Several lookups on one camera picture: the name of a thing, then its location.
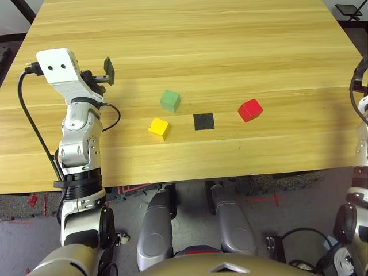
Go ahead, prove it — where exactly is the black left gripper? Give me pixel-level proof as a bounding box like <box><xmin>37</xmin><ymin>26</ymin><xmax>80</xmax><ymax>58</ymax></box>
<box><xmin>80</xmin><ymin>56</ymin><xmax>116</xmax><ymax>100</ymax></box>

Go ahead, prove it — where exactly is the green wooden block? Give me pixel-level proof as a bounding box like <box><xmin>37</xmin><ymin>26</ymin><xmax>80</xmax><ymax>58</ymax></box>
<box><xmin>160</xmin><ymin>89</ymin><xmax>181</xmax><ymax>113</ymax></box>

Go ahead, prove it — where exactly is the yellow wooden block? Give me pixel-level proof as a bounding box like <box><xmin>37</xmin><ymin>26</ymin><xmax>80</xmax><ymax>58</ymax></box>
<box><xmin>148</xmin><ymin>118</ymin><xmax>171</xmax><ymax>141</ymax></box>

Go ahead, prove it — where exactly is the red wooden block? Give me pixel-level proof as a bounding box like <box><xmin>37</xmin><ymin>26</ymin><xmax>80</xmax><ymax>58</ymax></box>
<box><xmin>237</xmin><ymin>98</ymin><xmax>264</xmax><ymax>123</ymax></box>

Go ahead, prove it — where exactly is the black square marker patch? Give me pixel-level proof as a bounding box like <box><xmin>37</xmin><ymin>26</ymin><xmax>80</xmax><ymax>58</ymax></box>
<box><xmin>193</xmin><ymin>113</ymin><xmax>216</xmax><ymax>131</ymax></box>

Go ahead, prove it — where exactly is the black mat with red lines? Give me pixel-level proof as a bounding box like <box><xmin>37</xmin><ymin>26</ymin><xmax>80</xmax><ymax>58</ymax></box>
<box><xmin>76</xmin><ymin>182</ymin><xmax>173</xmax><ymax>208</ymax></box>

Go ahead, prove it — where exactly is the silver left robot leg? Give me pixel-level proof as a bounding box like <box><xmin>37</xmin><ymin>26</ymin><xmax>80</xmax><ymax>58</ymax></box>
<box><xmin>137</xmin><ymin>183</ymin><xmax>177</xmax><ymax>273</ymax></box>

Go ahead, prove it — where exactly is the silver robot leg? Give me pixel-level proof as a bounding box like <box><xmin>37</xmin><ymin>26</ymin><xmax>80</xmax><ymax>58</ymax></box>
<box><xmin>137</xmin><ymin>183</ymin><xmax>177</xmax><ymax>273</ymax></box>
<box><xmin>209</xmin><ymin>183</ymin><xmax>258</xmax><ymax>256</ymax></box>

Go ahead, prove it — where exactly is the silver right robot leg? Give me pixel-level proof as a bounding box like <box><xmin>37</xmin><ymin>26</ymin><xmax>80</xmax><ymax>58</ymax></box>
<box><xmin>209</xmin><ymin>183</ymin><xmax>258</xmax><ymax>256</ymax></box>

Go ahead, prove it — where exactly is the khaki robot torso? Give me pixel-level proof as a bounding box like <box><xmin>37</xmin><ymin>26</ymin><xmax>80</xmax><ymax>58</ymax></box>
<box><xmin>137</xmin><ymin>244</ymin><xmax>288</xmax><ymax>276</ymax></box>

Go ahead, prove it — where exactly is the black tripod stand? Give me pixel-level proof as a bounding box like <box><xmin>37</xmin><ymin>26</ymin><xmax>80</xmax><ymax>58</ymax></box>
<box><xmin>335</xmin><ymin>3</ymin><xmax>363</xmax><ymax>21</ymax></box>

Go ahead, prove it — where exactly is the grey blue adapter box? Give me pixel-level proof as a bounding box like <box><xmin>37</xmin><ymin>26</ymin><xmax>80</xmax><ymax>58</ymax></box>
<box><xmin>322</xmin><ymin>234</ymin><xmax>337</xmax><ymax>252</ymax></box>

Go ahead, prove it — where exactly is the white mesh sneaker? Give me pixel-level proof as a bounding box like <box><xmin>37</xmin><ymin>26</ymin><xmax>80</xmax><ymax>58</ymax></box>
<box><xmin>335</xmin><ymin>247</ymin><xmax>362</xmax><ymax>276</ymax></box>

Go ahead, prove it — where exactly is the thin black left gripper wire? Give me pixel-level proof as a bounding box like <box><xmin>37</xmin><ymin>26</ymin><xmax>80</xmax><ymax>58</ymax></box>
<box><xmin>99</xmin><ymin>102</ymin><xmax>121</xmax><ymax>133</ymax></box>

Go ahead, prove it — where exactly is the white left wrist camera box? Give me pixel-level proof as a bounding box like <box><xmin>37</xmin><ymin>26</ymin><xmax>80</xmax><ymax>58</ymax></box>
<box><xmin>36</xmin><ymin>48</ymin><xmax>87</xmax><ymax>95</ymax></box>

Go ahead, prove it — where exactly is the black left camera cable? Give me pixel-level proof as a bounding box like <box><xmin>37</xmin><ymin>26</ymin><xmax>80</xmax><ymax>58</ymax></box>
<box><xmin>17</xmin><ymin>62</ymin><xmax>71</xmax><ymax>228</ymax></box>

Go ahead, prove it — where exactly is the black camera cable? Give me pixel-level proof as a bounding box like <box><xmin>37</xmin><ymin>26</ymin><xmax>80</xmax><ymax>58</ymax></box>
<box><xmin>17</xmin><ymin>62</ymin><xmax>71</xmax><ymax>228</ymax></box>
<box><xmin>349</xmin><ymin>57</ymin><xmax>368</xmax><ymax>126</ymax></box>

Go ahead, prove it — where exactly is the black metal frame bar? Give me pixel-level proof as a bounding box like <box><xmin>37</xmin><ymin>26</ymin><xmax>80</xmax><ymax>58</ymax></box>
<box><xmin>11</xmin><ymin>0</ymin><xmax>38</xmax><ymax>24</ymax></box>

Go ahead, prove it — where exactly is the black frame with white caster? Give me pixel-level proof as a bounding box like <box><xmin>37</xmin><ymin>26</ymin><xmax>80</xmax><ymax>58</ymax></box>
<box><xmin>114</xmin><ymin>231</ymin><xmax>129</xmax><ymax>248</ymax></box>

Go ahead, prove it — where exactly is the black metal floor bracket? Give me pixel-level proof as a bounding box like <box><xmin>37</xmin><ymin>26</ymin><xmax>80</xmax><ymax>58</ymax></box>
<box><xmin>266</xmin><ymin>235</ymin><xmax>284</xmax><ymax>251</ymax></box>

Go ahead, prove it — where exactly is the black right camera cable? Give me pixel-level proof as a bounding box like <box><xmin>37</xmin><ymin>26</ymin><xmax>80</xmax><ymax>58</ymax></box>
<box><xmin>349</xmin><ymin>57</ymin><xmax>368</xmax><ymax>126</ymax></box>

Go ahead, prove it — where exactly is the black looped floor cable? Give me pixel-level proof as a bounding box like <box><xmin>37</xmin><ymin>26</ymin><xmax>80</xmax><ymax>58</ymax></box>
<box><xmin>280</xmin><ymin>227</ymin><xmax>336</xmax><ymax>274</ymax></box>

